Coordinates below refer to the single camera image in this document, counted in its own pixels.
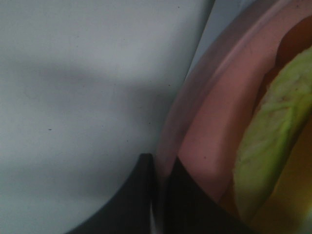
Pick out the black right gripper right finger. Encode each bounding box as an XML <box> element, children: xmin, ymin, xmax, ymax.
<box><xmin>165</xmin><ymin>159</ymin><xmax>255</xmax><ymax>234</ymax></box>

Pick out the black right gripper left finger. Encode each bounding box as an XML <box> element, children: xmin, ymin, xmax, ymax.
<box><xmin>68</xmin><ymin>154</ymin><xmax>156</xmax><ymax>234</ymax></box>

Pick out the white bread sandwich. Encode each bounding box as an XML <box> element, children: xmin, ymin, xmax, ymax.
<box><xmin>233</xmin><ymin>17</ymin><xmax>312</xmax><ymax>234</ymax></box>

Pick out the pink round plate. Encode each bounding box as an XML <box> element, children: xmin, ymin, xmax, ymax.
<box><xmin>155</xmin><ymin>0</ymin><xmax>312</xmax><ymax>201</ymax></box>

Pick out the white microwave oven body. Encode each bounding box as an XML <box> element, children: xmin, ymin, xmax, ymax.
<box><xmin>0</xmin><ymin>0</ymin><xmax>213</xmax><ymax>234</ymax></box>

